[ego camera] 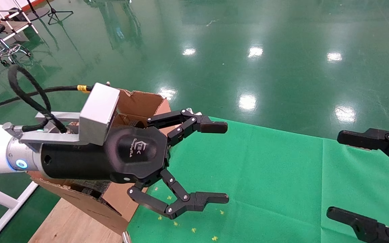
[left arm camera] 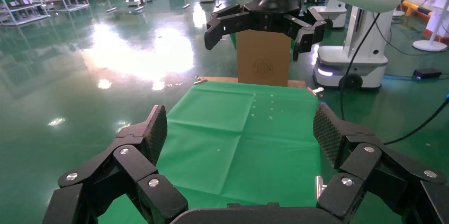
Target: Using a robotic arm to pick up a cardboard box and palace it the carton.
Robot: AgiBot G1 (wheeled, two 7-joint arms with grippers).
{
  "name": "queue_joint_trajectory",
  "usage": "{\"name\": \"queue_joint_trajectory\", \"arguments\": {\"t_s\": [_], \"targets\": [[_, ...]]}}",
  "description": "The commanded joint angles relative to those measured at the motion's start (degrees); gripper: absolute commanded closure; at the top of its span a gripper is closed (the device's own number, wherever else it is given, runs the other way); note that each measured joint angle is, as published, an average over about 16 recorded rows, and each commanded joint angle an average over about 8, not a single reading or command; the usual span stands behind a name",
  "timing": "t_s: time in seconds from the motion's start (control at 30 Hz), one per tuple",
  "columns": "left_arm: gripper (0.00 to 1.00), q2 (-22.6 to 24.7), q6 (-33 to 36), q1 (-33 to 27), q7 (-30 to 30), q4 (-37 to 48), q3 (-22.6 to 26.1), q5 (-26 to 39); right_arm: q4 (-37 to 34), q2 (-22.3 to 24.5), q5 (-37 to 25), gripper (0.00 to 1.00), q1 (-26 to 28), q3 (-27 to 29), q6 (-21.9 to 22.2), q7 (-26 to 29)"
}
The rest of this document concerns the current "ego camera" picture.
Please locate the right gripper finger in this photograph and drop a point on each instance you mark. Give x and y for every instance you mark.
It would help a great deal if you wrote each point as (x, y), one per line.
(377, 138)
(366, 226)

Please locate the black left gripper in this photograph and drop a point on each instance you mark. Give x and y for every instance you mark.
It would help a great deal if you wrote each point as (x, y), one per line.
(130, 155)

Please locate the large open cardboard carton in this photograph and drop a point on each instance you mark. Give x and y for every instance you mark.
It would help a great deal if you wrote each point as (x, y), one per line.
(137, 104)

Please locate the green cloth mat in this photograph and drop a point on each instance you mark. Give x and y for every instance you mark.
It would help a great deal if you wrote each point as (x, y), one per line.
(265, 168)

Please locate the black tripod microphone stand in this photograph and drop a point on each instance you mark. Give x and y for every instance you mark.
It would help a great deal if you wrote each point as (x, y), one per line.
(54, 12)

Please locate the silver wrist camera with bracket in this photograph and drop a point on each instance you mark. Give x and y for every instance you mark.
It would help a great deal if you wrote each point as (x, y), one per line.
(98, 114)

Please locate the white tube frame table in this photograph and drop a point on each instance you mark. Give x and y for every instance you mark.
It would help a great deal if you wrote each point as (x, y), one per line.
(12, 34)

